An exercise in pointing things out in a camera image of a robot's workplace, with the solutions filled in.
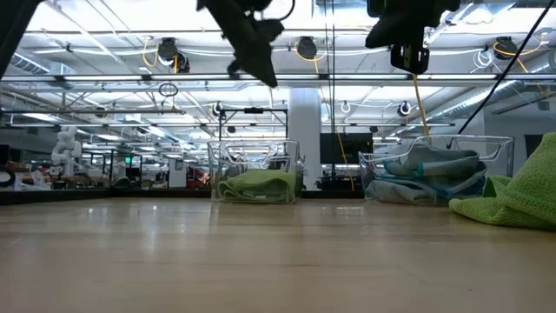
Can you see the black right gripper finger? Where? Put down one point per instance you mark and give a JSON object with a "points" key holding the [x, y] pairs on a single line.
{"points": [[399, 32]]}

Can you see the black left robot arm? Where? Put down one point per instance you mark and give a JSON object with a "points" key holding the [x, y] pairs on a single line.
{"points": [[13, 26]]}

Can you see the black metal gantry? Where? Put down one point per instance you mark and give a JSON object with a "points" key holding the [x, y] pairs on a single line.
{"points": [[254, 110]]}

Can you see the clear plastic bin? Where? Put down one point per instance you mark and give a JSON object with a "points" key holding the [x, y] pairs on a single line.
{"points": [[499, 148], [256, 152]]}

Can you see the white building column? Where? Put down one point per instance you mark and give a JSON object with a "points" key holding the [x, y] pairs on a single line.
{"points": [[304, 130]]}

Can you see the black monitor screen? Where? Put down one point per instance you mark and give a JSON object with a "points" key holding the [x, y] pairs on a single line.
{"points": [[347, 148]]}

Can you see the white robot figure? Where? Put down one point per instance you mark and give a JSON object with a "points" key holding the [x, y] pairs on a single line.
{"points": [[67, 148]]}

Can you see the ceiling rail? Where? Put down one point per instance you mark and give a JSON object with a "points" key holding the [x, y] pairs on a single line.
{"points": [[130, 77]]}

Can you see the silver ceiling duct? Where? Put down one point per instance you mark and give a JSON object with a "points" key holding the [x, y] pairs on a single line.
{"points": [[491, 93]]}

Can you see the black aluminium table frame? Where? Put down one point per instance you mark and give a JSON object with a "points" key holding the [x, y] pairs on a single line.
{"points": [[108, 196]]}

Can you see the white ceiling duct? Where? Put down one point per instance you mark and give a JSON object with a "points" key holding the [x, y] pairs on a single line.
{"points": [[39, 65]]}

